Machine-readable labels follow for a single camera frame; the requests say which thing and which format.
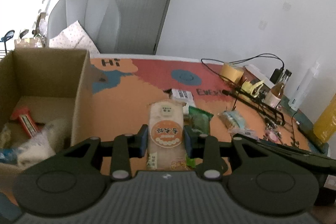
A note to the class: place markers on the grey armchair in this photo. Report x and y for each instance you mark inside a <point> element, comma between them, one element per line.
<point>100,19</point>

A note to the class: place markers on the yellow plastic bottle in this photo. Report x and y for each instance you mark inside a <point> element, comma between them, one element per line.
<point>324,127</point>

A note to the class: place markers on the orange label bread pack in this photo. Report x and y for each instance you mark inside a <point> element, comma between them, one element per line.
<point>165,146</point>

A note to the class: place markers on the amber glass bottle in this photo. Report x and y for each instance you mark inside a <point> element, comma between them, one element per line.
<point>276,93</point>

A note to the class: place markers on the black wire rack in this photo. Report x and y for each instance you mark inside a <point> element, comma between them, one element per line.
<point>243,101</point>

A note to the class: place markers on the clear plastic bottle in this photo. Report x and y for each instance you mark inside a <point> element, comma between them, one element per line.
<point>304,87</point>

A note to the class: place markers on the yellow crumpled wrapper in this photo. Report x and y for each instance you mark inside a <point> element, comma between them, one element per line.
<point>252,89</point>

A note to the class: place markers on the bright green snack packet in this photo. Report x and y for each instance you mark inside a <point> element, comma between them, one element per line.
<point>190,162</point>

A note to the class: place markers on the dotted white cushion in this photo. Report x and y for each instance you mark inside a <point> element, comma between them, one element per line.
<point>74,37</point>

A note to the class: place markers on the blue slipper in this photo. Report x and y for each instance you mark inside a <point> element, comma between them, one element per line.
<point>9,35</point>

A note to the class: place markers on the white power strip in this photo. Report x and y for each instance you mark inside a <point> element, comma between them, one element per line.
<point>259,75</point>

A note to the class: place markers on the pink keychain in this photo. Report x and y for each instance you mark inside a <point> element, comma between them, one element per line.
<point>272,136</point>

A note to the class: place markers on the dark green snack packet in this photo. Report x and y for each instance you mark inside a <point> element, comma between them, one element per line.
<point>200,120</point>

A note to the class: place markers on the black charger plug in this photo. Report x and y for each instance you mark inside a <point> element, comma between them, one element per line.
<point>276,75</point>

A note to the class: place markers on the colourful cat table mat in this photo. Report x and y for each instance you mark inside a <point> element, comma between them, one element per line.
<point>122,91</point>

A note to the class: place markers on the white black-label snack pack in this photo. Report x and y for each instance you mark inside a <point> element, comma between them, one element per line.
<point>183,96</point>

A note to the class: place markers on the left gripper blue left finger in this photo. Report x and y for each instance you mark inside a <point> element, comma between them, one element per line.
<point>142,139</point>

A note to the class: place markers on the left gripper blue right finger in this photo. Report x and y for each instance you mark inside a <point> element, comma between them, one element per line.
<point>189,141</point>

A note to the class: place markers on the blue snack packet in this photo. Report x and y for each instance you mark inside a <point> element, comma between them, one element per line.
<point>8,156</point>

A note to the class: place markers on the long white bread pack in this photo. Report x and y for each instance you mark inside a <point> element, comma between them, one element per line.
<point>50,140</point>

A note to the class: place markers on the SF cardboard box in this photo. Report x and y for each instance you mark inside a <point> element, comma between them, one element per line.
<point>35,38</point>

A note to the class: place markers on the cookie pack teal stripe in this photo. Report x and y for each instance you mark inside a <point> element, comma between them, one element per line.
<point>236,124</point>

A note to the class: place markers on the black rectangular device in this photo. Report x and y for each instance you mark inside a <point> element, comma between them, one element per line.
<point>307,131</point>

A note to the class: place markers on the red snack packet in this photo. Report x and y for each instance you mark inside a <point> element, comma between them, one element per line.
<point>23,116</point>

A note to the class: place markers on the yellow tape roll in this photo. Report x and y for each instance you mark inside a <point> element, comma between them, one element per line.
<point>231,73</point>

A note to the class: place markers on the brown cardboard box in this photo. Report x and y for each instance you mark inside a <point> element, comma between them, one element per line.
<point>53,84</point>

